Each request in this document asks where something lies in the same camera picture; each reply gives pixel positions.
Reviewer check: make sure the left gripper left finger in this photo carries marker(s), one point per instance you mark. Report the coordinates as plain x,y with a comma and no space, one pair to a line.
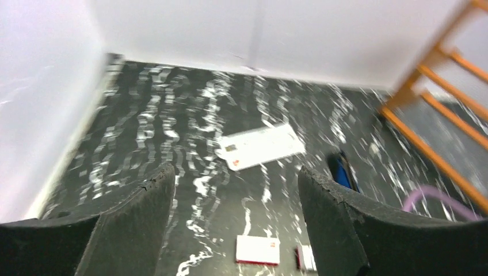
120,233

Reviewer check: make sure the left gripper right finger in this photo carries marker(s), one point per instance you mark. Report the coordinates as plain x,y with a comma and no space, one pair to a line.
351,234

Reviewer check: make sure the silver staple strip tray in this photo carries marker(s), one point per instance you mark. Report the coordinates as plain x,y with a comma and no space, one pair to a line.
305,258

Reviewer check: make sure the red white staple box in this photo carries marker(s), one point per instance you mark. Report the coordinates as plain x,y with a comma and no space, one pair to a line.
257,250

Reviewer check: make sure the orange wooden shelf rack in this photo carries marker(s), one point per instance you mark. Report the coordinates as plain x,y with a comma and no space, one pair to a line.
406,95

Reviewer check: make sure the clear plastic package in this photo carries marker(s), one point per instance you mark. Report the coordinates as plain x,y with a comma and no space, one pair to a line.
258,146

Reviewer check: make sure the aluminium rail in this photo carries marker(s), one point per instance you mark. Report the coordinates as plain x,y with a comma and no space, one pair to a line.
113,67

